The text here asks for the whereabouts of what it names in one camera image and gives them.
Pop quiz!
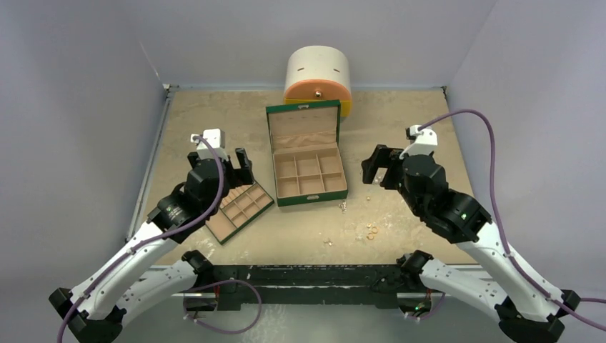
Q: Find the green jewelry tray insert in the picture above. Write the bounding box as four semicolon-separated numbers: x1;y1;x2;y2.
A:
206;182;274;245

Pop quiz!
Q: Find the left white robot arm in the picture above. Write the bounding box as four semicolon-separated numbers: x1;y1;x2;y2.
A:
49;148;254;342

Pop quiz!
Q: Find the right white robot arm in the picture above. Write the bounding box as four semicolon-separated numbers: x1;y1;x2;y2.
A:
361;144;580;342

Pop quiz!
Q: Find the green jewelry box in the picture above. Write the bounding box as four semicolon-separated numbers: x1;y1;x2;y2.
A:
265;100;348;207

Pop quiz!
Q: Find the white orange round drawer box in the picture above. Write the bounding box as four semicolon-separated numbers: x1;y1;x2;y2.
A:
283;45;352;120

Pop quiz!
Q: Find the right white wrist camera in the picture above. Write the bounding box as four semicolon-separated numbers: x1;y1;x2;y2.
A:
399;125;438;160

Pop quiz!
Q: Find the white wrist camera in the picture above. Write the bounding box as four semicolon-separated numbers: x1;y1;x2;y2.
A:
399;125;438;160
190;128;228;160

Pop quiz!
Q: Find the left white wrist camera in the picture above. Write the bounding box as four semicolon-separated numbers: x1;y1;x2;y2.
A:
190;128;228;160

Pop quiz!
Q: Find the aluminium frame rail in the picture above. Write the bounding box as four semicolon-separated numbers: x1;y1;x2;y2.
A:
124;84;180;242

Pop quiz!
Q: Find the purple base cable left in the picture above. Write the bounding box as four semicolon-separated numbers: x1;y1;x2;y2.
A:
182;279;263;336

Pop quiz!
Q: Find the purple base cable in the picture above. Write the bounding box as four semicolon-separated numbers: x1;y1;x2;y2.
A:
403;292;447;323
182;279;263;336

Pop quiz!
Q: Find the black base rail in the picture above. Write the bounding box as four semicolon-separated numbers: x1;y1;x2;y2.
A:
192;264;429;311

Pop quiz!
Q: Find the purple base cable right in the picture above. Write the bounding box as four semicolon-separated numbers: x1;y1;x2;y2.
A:
403;292;447;323

